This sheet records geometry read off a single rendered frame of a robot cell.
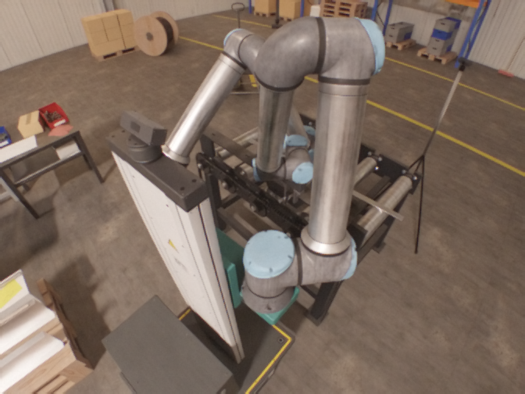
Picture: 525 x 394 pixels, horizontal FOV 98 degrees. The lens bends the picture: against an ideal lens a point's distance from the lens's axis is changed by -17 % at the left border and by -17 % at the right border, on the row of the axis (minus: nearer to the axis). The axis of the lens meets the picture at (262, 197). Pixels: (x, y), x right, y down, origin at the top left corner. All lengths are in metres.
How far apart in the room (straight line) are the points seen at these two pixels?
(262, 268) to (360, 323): 1.69
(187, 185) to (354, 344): 1.97
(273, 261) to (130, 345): 0.91
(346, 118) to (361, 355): 1.93
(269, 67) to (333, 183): 0.31
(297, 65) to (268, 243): 0.49
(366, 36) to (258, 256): 0.60
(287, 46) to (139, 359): 1.33
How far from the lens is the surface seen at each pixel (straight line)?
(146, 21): 7.83
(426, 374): 2.47
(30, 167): 3.73
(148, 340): 1.44
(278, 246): 0.81
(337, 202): 0.71
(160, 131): 0.57
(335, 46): 0.58
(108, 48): 8.58
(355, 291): 2.48
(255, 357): 1.86
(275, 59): 0.58
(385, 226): 2.52
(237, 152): 1.64
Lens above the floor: 2.14
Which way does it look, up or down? 46 degrees down
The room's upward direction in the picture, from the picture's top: straight up
